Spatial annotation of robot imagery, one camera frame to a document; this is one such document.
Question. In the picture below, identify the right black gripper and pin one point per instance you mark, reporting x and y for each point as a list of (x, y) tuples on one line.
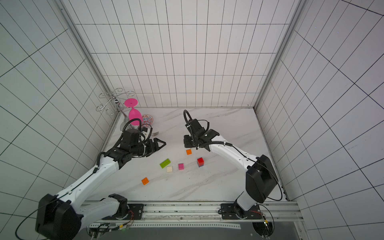
[(190, 141)]

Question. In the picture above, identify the long green lego brick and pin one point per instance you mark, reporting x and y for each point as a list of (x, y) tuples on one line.
[(165, 163)]

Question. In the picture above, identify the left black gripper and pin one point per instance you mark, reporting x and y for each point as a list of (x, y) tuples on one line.
[(156, 147)]

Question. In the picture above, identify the magenta lego brick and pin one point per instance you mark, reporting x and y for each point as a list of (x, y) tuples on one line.
[(181, 166)]

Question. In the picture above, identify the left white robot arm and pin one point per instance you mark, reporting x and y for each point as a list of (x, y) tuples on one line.
[(62, 216)]

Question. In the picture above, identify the aluminium mounting rail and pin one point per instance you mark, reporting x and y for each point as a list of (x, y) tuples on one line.
[(197, 214)]

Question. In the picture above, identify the patterned small bowl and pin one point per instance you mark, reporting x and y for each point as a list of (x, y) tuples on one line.
[(147, 120)]

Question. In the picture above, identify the pink plastic wine glass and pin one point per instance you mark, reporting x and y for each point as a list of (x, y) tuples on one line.
[(134, 113)]

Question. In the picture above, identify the orange lego brick front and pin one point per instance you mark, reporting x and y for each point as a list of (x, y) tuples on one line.
[(145, 181)]

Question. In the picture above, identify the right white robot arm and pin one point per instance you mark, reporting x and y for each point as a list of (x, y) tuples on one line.
[(259, 173)]

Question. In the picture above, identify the silver wire glass rack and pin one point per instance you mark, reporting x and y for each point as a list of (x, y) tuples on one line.
[(115, 104)]

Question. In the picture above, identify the red lego brick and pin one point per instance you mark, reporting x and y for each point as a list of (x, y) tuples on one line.
[(200, 161)]

